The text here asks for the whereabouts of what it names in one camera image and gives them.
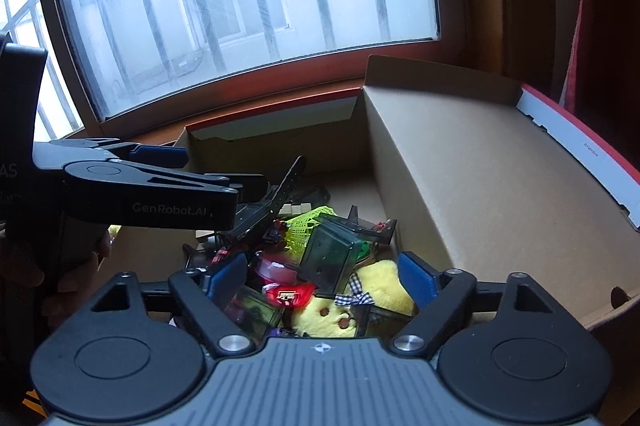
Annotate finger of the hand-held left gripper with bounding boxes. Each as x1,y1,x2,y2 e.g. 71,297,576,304
62,158,266,232
32,137,188,172

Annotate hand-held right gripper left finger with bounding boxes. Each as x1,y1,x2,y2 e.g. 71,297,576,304
90,253,256,357

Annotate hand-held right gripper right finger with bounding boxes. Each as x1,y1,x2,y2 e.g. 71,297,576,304
390,251,561,357

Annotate yellow plush toy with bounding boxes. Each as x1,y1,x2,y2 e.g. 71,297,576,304
290,258,418,339

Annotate dark plastic case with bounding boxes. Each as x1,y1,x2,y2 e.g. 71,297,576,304
298,213,368,297
227,286,283,339
345,205,398,247

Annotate red cardboard box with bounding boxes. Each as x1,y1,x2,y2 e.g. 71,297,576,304
102,54,640,347

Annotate person's left hand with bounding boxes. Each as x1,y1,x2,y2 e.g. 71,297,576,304
0,226,113,332

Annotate small red plastic toy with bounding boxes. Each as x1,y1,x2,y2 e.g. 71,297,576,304
262,282,317,307

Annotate green mesh basket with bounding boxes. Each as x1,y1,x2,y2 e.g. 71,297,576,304
285,204,335,259

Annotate glass window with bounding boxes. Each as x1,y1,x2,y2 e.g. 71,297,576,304
0,0,441,127

